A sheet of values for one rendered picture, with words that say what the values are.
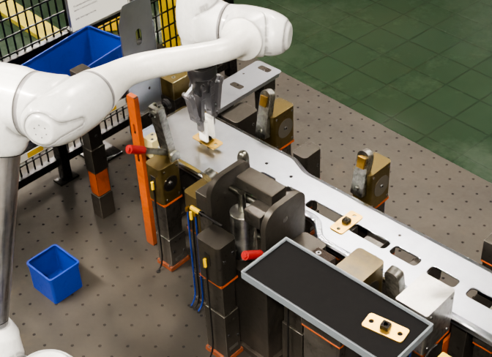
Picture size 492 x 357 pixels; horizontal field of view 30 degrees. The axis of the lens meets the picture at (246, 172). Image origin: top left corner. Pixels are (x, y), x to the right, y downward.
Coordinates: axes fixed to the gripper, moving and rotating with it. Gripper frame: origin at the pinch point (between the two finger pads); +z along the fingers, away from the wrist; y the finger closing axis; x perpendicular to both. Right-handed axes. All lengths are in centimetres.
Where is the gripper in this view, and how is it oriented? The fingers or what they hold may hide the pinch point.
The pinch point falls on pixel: (206, 127)
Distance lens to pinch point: 242.1
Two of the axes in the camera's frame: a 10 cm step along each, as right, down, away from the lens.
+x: -7.2, -4.1, 5.6
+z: 0.4, 7.8, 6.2
